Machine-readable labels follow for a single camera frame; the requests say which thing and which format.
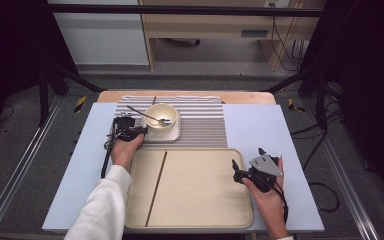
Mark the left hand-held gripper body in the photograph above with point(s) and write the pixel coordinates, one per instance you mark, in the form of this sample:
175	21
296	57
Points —
125	128

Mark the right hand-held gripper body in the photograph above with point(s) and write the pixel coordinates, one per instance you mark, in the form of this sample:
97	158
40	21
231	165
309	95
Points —
265	166

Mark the metal spoon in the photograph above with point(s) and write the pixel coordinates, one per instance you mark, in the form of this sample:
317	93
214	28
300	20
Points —
143	114

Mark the white square plate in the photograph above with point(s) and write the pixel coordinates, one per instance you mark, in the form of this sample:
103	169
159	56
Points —
161	135

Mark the cream bowl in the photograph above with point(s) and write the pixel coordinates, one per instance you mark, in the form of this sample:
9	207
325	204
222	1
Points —
156	115

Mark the beige tray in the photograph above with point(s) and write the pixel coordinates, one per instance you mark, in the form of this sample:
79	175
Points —
200	190

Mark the person's left hand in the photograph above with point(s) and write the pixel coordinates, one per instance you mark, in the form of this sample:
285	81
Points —
123	153

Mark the person's right hand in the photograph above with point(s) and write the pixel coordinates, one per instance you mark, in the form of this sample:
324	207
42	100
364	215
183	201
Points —
270	203

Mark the yellow black tape strip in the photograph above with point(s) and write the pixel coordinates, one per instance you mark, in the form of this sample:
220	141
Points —
291	105
80	104

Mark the wooden table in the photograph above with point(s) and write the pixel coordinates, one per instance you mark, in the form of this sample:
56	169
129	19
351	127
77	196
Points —
246	97

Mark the striped placemat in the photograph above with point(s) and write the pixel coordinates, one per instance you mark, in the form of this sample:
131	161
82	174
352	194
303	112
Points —
200	126

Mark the black metal stand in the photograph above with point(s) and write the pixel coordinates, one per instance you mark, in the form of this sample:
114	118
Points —
320	100
43	96

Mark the white cabinet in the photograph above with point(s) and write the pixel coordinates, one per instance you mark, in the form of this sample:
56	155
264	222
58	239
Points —
103	36

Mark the light wooden desk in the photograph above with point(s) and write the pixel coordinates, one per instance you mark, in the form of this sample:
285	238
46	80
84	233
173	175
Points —
206	25

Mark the black horizontal bar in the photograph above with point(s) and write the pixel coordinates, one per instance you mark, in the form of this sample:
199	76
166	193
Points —
180	10

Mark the dark curtain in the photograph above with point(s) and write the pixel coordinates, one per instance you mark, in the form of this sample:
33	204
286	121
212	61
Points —
10	50
370	83

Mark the aluminium floor rail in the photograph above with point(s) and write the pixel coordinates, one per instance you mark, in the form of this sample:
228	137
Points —
16	173
343	180

